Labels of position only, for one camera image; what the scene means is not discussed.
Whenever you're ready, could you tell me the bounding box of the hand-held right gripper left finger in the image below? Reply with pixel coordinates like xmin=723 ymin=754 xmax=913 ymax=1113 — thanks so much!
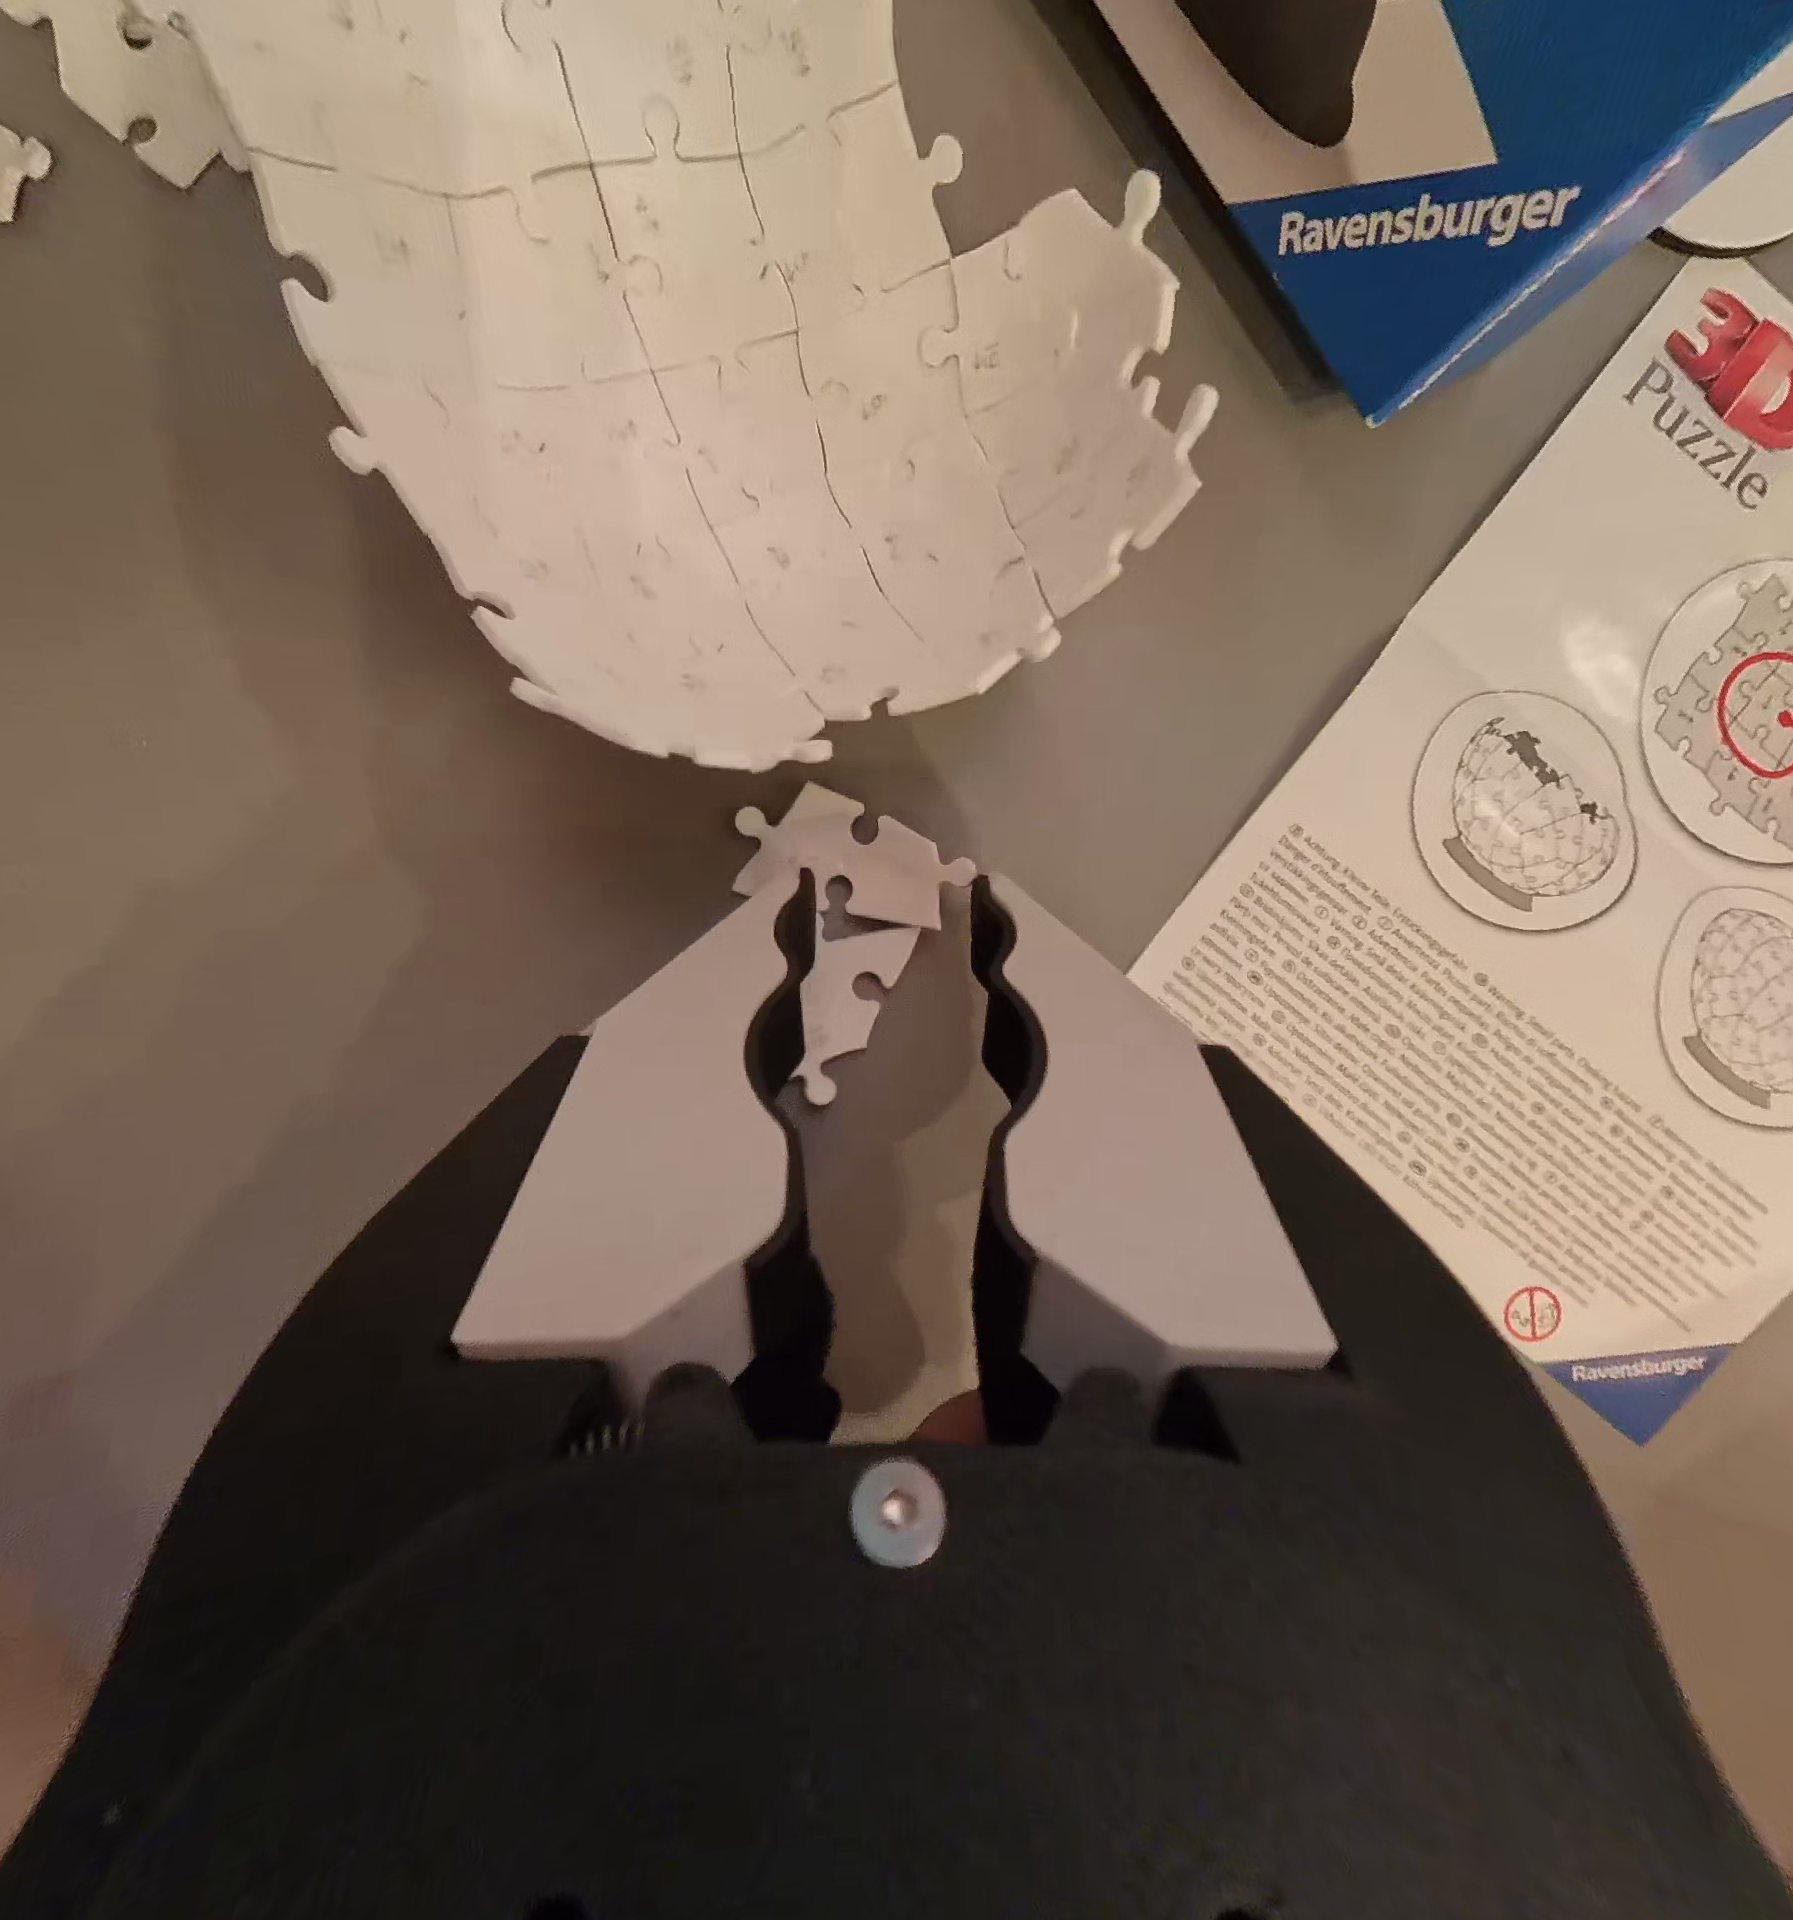
xmin=453 ymin=869 xmax=841 ymax=1447

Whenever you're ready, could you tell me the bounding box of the white instruction leaflet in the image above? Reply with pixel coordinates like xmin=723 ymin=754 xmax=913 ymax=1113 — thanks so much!
xmin=1128 ymin=258 xmax=1793 ymax=1449

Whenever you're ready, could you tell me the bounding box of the small joined puzzle piece cluster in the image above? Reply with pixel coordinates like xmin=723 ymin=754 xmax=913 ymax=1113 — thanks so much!
xmin=735 ymin=786 xmax=977 ymax=1111

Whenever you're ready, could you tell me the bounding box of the partly built puzzle ball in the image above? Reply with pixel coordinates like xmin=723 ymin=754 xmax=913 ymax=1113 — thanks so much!
xmin=241 ymin=0 xmax=1222 ymax=775

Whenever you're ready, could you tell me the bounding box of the blue puzzle box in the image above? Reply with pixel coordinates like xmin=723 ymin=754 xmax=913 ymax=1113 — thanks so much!
xmin=1034 ymin=0 xmax=1793 ymax=428

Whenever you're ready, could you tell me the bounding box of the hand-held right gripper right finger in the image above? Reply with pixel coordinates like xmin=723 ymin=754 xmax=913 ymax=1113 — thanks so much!
xmin=966 ymin=873 xmax=1342 ymax=1447

